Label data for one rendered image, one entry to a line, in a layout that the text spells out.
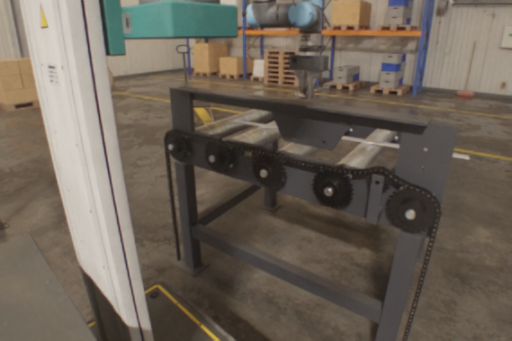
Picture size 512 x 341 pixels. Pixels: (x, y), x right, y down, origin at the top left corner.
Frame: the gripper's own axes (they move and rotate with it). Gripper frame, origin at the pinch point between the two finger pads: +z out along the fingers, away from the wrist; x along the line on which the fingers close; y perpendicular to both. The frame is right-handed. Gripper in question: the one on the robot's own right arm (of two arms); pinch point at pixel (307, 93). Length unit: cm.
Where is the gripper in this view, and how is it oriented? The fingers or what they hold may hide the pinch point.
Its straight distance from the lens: 115.6
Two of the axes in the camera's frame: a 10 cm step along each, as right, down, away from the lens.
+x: 8.2, 1.9, -5.3
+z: 0.0, 9.4, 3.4
